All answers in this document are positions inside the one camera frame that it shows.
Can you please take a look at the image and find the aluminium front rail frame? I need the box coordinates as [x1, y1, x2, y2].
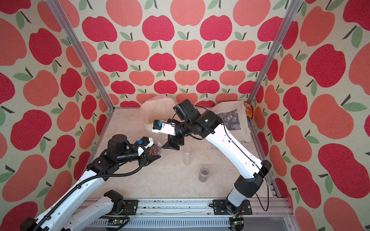
[78, 198, 299, 231]

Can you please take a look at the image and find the right aluminium corner post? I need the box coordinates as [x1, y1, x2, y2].
[246, 0, 304, 104]

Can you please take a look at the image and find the white Monet tote bag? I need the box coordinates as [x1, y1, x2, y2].
[211, 101, 253, 148]

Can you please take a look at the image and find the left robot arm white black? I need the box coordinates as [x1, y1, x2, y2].
[20, 134, 157, 231]

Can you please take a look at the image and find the tall clear jar of rosebuds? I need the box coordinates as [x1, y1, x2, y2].
[183, 144, 192, 166]

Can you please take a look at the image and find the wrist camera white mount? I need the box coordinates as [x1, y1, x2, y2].
[152, 119, 176, 136]
[136, 137, 154, 155]

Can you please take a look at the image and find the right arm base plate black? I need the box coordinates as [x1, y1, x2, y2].
[209, 199, 253, 217]

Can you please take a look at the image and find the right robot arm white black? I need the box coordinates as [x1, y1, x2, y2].
[152, 100, 272, 216]

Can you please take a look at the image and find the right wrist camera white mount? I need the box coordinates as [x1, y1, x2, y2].
[152, 119, 176, 136]

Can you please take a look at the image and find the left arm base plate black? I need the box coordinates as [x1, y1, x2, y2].
[114, 199, 139, 216]

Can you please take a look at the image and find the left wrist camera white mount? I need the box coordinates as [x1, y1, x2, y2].
[136, 137, 154, 155]

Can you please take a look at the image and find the aluminium corner post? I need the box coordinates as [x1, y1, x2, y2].
[46, 0, 115, 112]
[246, 0, 304, 104]

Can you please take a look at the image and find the pink plastic bin liner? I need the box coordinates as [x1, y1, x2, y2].
[140, 94, 178, 135]

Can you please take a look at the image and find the orange snack packet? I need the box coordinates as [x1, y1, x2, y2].
[243, 101, 253, 118]

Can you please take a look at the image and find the left aluminium corner post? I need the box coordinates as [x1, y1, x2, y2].
[46, 0, 115, 112]

